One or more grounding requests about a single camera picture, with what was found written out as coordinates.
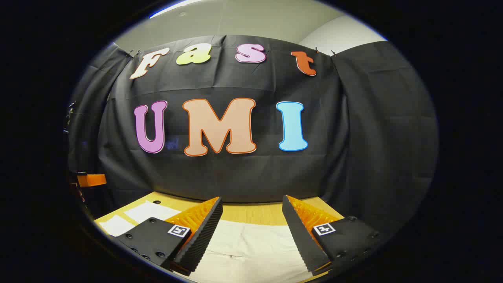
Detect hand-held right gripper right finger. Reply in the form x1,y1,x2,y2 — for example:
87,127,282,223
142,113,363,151
282,195,385,276

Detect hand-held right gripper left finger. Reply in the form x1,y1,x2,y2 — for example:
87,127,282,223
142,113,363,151
114,197,224,276

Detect white jeans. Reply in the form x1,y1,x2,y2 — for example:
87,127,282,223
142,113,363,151
98,200,316,283

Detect black backdrop cloth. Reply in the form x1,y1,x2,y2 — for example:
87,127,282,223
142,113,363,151
67,35,439,236

